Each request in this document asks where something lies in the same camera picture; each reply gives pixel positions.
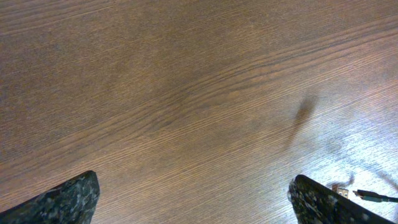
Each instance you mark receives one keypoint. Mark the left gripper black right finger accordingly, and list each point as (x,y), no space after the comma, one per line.
(313,203)

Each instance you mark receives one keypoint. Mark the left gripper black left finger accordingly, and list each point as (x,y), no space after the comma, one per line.
(72,202)

